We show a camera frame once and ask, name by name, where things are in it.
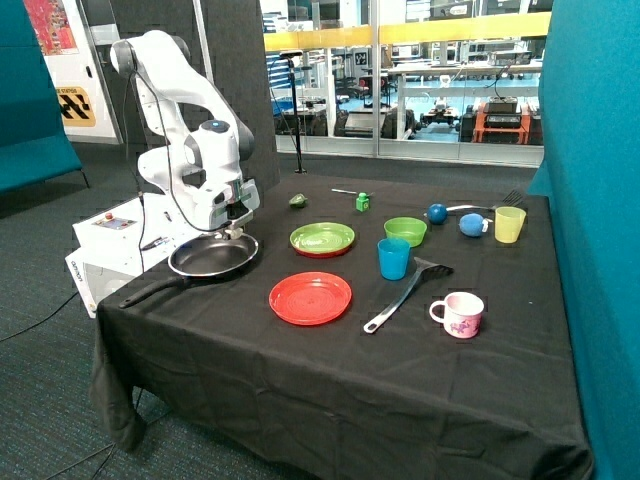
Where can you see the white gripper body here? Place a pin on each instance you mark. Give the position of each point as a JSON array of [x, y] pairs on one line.
[[234, 207]]

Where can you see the green pepper toy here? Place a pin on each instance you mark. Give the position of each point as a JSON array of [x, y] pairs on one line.
[[298, 201]]

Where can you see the white garlic toy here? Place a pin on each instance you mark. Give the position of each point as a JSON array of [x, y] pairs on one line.
[[233, 237]]

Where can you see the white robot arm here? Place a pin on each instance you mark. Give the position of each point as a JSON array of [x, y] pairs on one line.
[[199, 166]]

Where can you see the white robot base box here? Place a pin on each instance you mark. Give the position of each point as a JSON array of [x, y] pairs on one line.
[[120, 243]]

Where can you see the black frying pan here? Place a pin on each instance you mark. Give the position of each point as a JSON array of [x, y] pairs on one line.
[[202, 259]]

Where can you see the small metal spoon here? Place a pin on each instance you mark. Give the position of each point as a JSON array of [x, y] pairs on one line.
[[347, 192]]

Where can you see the red plate under green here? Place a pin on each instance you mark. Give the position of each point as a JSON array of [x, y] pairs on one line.
[[322, 255]]

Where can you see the green cube toy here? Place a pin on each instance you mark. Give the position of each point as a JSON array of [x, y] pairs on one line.
[[362, 202]]

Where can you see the blue cup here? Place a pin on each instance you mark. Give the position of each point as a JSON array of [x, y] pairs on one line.
[[393, 256]]

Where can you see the black tripod stand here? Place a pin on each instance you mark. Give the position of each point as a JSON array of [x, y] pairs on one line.
[[289, 56]]

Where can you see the green bowl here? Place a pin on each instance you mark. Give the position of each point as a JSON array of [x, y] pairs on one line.
[[411, 229]]

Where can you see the black tablecloth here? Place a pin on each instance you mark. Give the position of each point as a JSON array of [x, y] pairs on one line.
[[408, 402]]

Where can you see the yellow black sign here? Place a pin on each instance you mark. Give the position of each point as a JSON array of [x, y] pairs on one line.
[[75, 107]]

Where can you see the black spatula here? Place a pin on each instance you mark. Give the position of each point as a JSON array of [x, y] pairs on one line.
[[424, 271]]

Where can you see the dark blue ball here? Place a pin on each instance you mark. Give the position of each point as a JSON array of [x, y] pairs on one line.
[[437, 214]]

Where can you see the teal sofa left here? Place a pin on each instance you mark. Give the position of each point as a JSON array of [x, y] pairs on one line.
[[34, 146]]

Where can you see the light blue ball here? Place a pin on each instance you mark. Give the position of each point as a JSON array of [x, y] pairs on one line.
[[472, 225]]

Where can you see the pink white mug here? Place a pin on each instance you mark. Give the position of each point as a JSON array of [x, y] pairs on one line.
[[460, 313]]

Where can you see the red poster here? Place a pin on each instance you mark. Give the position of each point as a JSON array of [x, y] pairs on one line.
[[51, 25]]

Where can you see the yellow cup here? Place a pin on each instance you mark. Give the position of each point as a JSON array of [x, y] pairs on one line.
[[508, 221]]

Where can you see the metal fork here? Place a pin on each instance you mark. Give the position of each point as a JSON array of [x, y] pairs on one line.
[[513, 199]]

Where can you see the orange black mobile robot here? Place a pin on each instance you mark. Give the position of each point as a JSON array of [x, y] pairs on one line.
[[502, 120]]

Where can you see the teal partition right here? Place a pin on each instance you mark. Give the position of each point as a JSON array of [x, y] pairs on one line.
[[589, 94]]

